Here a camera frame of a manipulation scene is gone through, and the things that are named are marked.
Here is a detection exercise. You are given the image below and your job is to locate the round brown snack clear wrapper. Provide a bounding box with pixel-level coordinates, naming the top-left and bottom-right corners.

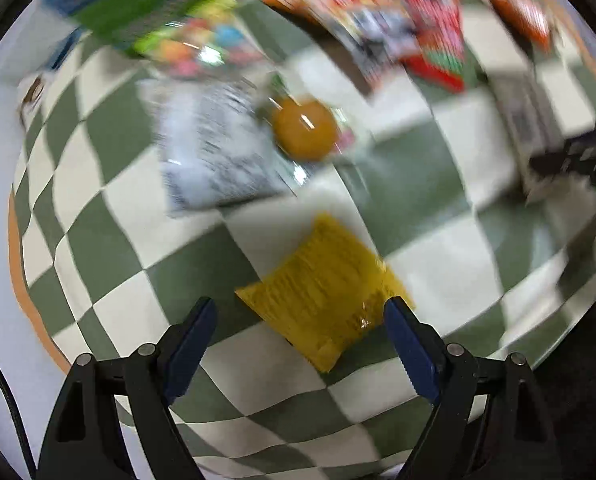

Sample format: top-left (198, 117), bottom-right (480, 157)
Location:
top-left (258, 75), bottom-right (359, 186)

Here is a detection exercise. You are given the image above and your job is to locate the yellow snack packet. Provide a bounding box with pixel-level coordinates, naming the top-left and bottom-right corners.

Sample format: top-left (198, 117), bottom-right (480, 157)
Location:
top-left (234, 213), bottom-right (416, 373)

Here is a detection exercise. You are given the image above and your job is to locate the green white checkered cloth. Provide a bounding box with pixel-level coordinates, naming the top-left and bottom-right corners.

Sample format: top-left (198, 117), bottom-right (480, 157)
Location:
top-left (10, 0), bottom-right (596, 466)

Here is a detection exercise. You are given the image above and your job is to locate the red green snack packet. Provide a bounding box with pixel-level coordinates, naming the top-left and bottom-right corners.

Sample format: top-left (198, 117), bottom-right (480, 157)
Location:
top-left (395, 0), bottom-right (468, 93)

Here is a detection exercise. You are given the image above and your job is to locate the silver grey snack packet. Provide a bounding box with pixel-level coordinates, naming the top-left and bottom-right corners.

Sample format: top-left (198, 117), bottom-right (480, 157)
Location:
top-left (495, 77), bottom-right (559, 201)

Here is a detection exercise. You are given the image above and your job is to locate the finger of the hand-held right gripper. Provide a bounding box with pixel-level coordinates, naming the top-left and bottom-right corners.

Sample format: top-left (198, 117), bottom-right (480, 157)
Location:
top-left (528, 125), bottom-right (596, 188)

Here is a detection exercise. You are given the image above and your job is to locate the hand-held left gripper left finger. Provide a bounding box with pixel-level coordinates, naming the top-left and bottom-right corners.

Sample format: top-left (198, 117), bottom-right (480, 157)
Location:
top-left (36, 296), bottom-right (219, 480)

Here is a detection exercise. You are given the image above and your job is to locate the white printed snack packet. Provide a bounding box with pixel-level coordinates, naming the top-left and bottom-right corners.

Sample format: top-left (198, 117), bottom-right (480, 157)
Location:
top-left (153, 77), bottom-right (291, 216)

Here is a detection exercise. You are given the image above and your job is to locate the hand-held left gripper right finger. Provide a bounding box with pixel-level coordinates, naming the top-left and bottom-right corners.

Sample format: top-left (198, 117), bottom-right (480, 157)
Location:
top-left (384, 296), bottom-right (564, 480)

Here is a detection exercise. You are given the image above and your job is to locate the colourful candy bag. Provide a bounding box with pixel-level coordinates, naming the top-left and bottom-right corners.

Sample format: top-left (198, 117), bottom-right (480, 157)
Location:
top-left (132, 0), bottom-right (263, 81)

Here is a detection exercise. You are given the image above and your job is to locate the cardboard box with blue print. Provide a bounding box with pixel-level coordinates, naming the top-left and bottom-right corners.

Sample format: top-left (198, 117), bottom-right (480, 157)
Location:
top-left (42, 0), bottom-right (239, 58)

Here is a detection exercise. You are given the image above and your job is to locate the black white printed packet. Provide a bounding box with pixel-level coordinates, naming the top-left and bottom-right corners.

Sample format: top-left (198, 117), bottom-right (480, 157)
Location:
top-left (345, 7), bottom-right (426, 98)

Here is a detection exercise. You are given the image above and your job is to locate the black cable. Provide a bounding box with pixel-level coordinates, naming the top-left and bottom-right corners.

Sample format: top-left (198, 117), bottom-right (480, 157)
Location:
top-left (0, 332), bottom-right (36, 480)

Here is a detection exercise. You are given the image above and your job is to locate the bear print pillow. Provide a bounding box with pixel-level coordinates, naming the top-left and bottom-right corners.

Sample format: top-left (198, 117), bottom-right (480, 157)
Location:
top-left (0, 25), bottom-right (83, 136)

